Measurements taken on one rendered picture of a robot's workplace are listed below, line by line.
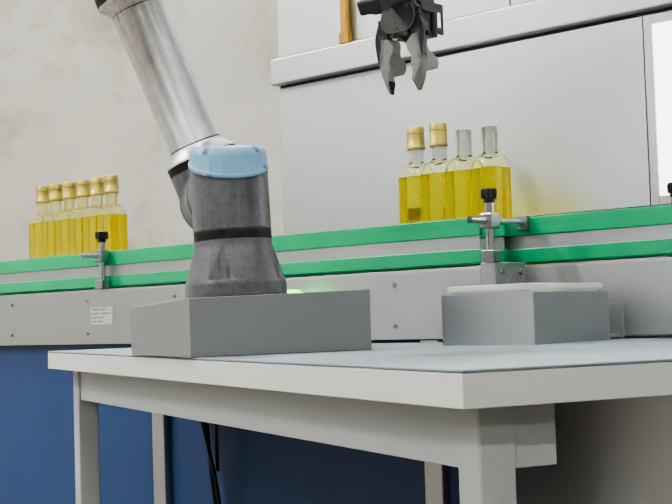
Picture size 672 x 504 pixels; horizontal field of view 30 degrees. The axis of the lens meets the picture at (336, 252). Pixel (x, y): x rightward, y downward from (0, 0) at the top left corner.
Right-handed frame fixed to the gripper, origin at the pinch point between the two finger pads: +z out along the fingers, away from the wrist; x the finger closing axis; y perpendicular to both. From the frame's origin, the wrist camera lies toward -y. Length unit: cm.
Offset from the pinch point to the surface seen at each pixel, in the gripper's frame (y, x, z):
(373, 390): -65, -47, 45
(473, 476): -66, -59, 53
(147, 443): 16, 87, 64
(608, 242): 26.1, -22.1, 27.0
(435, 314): 14.5, 5.9, 38.1
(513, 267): 20.1, -7.0, 30.5
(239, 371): -51, -13, 44
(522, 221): 24.1, -6.6, 22.4
